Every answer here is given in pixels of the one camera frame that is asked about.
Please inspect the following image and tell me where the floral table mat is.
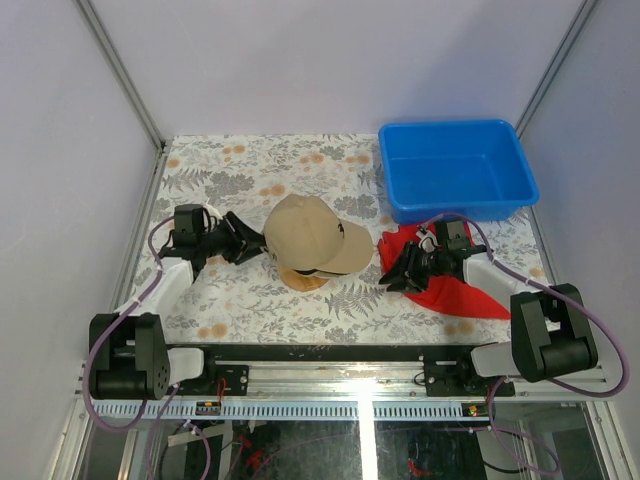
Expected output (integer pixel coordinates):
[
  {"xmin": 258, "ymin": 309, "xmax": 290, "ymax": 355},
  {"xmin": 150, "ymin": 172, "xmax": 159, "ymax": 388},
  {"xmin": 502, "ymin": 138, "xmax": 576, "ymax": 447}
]
[{"xmin": 149, "ymin": 134, "xmax": 510, "ymax": 345}]

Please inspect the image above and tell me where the right aluminium corner post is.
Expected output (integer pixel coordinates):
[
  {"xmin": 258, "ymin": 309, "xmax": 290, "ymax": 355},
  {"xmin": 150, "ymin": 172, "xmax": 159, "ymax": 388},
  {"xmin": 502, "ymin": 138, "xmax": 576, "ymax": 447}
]
[{"xmin": 515, "ymin": 0, "xmax": 601, "ymax": 138}]

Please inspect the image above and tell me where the blue plastic bin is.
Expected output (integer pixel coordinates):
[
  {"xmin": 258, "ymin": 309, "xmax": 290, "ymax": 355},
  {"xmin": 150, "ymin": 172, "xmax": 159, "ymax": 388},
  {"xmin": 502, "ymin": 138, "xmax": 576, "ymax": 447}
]
[{"xmin": 378, "ymin": 119, "xmax": 539, "ymax": 224}]

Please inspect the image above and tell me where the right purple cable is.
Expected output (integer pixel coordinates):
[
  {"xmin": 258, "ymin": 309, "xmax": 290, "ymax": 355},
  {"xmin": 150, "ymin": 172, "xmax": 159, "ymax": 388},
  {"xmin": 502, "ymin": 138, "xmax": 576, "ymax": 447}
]
[{"xmin": 419, "ymin": 212, "xmax": 631, "ymax": 474}]

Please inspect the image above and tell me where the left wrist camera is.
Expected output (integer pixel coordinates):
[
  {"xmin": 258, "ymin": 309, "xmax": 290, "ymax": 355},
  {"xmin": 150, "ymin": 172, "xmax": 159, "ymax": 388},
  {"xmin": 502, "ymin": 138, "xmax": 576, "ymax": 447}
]
[{"xmin": 204, "ymin": 204, "xmax": 223, "ymax": 225}]

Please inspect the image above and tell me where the aluminium corner post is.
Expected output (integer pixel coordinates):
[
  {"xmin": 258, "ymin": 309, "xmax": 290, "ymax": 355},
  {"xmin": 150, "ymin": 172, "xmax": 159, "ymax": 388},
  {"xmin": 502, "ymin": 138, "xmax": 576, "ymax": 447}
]
[
  {"xmin": 74, "ymin": 0, "xmax": 167, "ymax": 151},
  {"xmin": 515, "ymin": 0, "xmax": 601, "ymax": 138}
]

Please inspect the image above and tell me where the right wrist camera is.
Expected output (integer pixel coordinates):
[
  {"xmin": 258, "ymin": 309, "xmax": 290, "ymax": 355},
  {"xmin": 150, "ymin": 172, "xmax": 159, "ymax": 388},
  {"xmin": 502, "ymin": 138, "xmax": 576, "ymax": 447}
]
[{"xmin": 416, "ymin": 226, "xmax": 438, "ymax": 253}]

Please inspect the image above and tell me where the aluminium front rail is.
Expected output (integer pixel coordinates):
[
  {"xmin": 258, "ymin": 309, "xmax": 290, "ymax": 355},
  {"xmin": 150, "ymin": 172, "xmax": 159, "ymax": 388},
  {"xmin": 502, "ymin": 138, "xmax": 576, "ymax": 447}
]
[{"xmin": 74, "ymin": 358, "xmax": 614, "ymax": 401}]

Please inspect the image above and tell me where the left aluminium corner post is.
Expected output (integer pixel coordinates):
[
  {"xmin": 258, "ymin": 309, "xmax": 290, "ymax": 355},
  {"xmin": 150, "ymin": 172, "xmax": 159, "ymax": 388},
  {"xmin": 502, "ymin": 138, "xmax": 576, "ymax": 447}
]
[{"xmin": 74, "ymin": 0, "xmax": 167, "ymax": 151}]

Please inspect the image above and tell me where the purple cable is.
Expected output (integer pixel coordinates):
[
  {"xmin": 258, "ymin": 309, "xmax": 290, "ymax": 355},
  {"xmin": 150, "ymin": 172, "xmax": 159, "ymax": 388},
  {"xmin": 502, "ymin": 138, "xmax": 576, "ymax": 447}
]
[
  {"xmin": 82, "ymin": 215, "xmax": 176, "ymax": 431},
  {"xmin": 419, "ymin": 212, "xmax": 631, "ymax": 474}
]

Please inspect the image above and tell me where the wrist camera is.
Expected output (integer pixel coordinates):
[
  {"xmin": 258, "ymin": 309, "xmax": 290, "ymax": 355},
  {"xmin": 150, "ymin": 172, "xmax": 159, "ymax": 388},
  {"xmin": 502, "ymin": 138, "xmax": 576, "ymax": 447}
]
[
  {"xmin": 416, "ymin": 226, "xmax": 438, "ymax": 253},
  {"xmin": 204, "ymin": 204, "xmax": 223, "ymax": 225}
]

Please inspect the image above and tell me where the black cap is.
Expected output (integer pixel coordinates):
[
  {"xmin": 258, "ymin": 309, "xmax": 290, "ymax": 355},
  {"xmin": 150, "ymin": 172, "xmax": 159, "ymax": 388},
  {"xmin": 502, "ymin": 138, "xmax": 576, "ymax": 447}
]
[{"xmin": 293, "ymin": 269, "xmax": 325, "ymax": 277}]

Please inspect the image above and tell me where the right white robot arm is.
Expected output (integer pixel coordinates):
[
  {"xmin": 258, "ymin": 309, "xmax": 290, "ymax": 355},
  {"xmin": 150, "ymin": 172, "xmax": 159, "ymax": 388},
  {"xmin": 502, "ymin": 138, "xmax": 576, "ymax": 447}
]
[{"xmin": 380, "ymin": 216, "xmax": 598, "ymax": 395}]

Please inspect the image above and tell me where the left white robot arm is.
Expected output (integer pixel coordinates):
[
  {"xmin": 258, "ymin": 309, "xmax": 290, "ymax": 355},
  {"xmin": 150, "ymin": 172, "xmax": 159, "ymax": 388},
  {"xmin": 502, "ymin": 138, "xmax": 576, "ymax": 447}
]
[{"xmin": 83, "ymin": 204, "xmax": 266, "ymax": 400}]

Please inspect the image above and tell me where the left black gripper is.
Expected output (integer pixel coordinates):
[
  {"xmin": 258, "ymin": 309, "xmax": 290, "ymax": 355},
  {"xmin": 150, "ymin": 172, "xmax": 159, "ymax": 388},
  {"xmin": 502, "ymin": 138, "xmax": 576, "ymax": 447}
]
[{"xmin": 199, "ymin": 212, "xmax": 272, "ymax": 264}]

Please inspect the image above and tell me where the red cloth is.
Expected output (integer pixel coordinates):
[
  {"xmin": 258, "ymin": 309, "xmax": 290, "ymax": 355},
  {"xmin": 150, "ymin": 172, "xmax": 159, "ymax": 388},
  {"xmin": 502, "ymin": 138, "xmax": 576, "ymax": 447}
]
[{"xmin": 377, "ymin": 224, "xmax": 510, "ymax": 321}]

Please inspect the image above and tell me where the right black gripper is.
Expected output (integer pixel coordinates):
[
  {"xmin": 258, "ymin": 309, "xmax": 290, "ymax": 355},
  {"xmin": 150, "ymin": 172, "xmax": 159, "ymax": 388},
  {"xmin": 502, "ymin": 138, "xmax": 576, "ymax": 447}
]
[{"xmin": 379, "ymin": 240, "xmax": 448, "ymax": 294}]

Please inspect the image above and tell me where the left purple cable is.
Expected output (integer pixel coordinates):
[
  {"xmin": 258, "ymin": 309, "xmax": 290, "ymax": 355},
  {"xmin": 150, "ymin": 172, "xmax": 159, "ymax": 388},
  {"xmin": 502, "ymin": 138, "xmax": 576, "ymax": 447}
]
[{"xmin": 82, "ymin": 215, "xmax": 176, "ymax": 431}]

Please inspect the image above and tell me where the wooden hat stand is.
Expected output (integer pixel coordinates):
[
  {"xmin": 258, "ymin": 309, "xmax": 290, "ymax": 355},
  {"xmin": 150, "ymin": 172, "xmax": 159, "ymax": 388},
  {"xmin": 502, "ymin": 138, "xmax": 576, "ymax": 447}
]
[{"xmin": 276, "ymin": 263, "xmax": 331, "ymax": 292}]

